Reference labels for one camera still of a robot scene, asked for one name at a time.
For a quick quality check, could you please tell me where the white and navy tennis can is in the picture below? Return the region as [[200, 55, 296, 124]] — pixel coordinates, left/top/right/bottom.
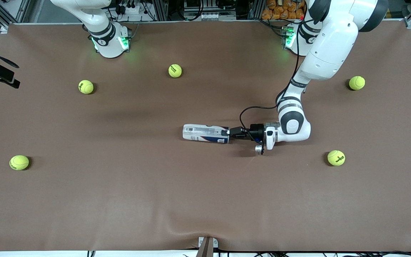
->
[[183, 124, 230, 145]]

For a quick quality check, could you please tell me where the orange packets pile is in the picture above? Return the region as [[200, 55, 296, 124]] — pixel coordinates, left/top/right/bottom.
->
[[262, 0, 306, 20]]

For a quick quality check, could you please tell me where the white power strip with plugs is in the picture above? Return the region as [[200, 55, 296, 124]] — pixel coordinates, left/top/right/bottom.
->
[[115, 0, 147, 15]]

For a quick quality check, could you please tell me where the brown table mat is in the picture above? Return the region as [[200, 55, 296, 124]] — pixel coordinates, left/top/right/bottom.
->
[[0, 21, 411, 252]]

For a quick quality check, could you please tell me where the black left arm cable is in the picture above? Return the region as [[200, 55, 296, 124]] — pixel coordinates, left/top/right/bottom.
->
[[240, 20, 311, 143]]

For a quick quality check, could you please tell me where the metal bracket with post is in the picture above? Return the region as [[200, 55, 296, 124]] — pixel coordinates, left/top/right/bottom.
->
[[196, 236, 219, 257]]

